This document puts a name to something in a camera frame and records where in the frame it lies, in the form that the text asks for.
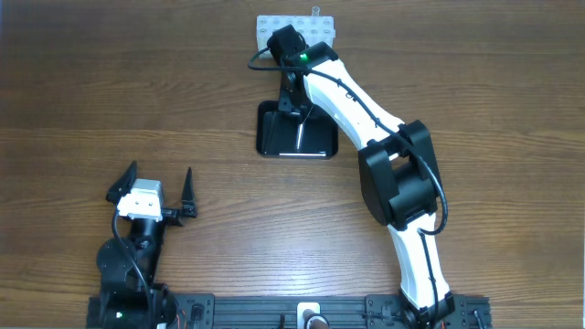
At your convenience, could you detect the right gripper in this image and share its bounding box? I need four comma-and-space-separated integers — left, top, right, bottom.
278, 70, 306, 115

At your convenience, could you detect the white test tube rack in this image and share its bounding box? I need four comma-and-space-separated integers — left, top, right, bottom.
255, 15, 337, 58

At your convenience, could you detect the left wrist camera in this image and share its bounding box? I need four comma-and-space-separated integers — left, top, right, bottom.
116, 178, 165, 223

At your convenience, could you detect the black tray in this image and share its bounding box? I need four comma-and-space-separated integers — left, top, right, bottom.
255, 100, 339, 160

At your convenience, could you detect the mounting rail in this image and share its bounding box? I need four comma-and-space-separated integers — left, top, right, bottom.
86, 293, 493, 329

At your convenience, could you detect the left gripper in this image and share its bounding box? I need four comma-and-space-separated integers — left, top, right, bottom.
105, 160, 198, 228

